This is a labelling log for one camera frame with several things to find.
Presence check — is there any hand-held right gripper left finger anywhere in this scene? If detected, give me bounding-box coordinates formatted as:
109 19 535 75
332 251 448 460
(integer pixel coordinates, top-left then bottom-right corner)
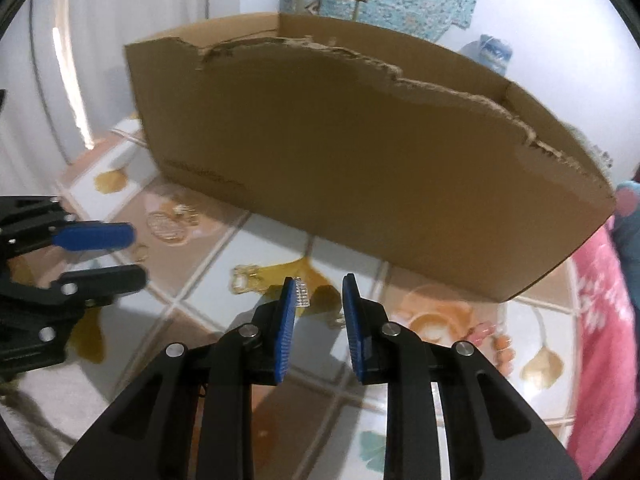
54 276 301 480

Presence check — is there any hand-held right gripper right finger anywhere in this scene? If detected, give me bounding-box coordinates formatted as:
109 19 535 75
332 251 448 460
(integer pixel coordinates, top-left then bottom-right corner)
341 272 583 480

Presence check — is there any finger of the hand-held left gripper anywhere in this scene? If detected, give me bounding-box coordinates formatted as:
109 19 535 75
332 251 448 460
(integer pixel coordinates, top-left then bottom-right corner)
0 196 136 262
0 264 149 322

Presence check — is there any clear rhinestone clip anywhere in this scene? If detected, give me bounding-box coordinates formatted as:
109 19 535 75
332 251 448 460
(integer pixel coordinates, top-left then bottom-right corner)
294 277 312 312

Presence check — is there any brown cardboard box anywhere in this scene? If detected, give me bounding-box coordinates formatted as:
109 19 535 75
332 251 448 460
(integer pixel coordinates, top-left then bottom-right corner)
124 12 617 304

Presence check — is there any white fluffy blanket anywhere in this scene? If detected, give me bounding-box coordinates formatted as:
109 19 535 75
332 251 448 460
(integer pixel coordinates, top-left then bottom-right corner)
2 365 107 467

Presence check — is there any tile-patterned tablecloth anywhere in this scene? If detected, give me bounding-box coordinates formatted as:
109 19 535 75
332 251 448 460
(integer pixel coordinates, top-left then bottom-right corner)
10 110 582 480

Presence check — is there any white curtain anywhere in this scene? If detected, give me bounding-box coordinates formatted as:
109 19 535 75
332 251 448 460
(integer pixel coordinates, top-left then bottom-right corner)
30 0 251 162

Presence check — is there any pink blanket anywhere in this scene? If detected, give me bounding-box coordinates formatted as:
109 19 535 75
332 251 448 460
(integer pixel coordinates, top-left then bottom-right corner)
566 224 627 467

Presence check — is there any blue plush pillow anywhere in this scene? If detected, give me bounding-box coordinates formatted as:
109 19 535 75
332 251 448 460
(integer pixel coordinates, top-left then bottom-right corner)
613 165 640 307

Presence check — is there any blue water bottle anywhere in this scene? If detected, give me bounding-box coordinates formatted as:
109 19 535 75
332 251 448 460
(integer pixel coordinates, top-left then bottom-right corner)
459 34 514 79

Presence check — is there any pink bead bracelet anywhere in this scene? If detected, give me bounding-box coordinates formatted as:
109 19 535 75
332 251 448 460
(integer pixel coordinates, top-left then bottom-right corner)
466 324 517 367

